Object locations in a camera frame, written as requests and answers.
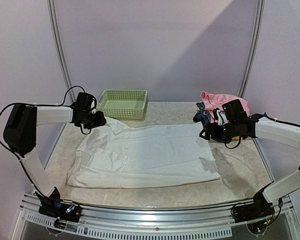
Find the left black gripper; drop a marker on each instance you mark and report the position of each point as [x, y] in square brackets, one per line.
[100, 121]

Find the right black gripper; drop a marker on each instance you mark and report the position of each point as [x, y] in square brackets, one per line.
[210, 131]

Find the pink patterned shorts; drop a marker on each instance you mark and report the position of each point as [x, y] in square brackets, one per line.
[213, 101]

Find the white cloth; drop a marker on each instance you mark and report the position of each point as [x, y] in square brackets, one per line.
[116, 156]

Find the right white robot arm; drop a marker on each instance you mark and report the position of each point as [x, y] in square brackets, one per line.
[237, 123]

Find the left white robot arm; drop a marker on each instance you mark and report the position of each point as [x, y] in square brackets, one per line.
[20, 133]

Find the navy folded garment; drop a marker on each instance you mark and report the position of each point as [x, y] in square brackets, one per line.
[203, 115]

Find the green plastic basket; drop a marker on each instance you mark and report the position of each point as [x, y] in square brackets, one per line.
[123, 104]

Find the left aluminium frame post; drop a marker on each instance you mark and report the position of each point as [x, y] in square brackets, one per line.
[59, 48]

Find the aluminium frame post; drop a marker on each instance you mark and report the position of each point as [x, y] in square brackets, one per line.
[253, 47]
[59, 48]

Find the front aluminium rail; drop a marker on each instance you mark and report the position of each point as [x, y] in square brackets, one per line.
[211, 222]

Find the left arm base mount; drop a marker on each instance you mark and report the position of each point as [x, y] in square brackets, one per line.
[60, 209]

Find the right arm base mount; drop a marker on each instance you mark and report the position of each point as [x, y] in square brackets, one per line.
[257, 215]

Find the right aluminium frame post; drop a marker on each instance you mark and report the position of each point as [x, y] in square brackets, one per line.
[253, 47]

